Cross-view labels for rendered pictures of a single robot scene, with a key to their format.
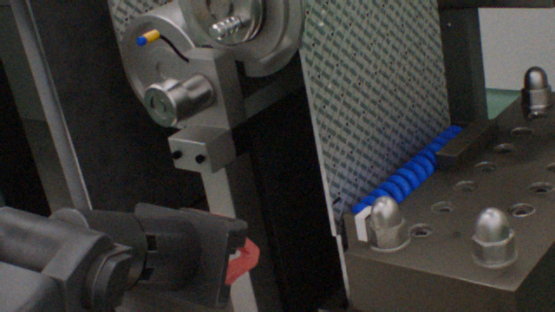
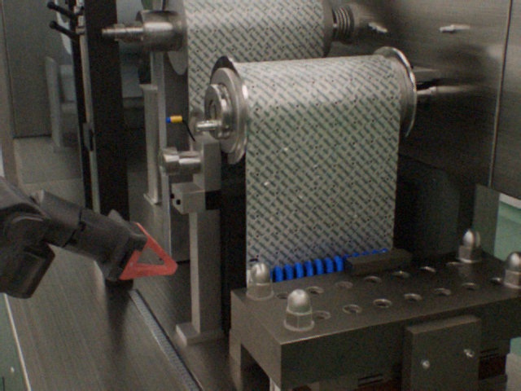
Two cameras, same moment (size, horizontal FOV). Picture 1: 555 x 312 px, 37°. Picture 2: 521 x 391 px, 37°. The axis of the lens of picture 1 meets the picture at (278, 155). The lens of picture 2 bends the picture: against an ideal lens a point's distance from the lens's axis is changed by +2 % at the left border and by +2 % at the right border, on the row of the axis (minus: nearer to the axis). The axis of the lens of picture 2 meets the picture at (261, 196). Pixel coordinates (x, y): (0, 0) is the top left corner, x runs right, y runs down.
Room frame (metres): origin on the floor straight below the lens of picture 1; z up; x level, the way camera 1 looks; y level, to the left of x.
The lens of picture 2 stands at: (-0.18, -0.45, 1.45)
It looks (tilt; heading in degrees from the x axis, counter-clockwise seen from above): 17 degrees down; 24
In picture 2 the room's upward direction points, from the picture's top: straight up
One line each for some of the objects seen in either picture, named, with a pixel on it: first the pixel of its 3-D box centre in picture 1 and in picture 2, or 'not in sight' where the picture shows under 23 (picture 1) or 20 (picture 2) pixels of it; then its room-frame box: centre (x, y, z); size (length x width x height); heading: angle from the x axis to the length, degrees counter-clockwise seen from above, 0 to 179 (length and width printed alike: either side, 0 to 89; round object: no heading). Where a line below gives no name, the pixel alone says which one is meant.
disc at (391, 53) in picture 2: not in sight; (387, 97); (0.92, -0.16, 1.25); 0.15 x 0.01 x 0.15; 47
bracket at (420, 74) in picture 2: not in sight; (413, 72); (0.96, -0.19, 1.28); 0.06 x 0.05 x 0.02; 137
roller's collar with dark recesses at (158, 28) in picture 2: not in sight; (158, 31); (0.89, 0.21, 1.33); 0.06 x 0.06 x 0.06; 47
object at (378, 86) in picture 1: (386, 100); (323, 209); (0.78, -0.12, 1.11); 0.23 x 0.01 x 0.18; 137
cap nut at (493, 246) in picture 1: (492, 233); (299, 307); (0.59, -0.16, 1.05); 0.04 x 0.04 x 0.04
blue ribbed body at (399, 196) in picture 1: (415, 175); (330, 269); (0.77, -0.13, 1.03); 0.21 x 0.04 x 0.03; 137
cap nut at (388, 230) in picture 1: (386, 219); (260, 278); (0.64, -0.08, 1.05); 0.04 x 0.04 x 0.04
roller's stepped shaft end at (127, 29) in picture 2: not in sight; (121, 32); (0.85, 0.25, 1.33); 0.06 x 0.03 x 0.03; 137
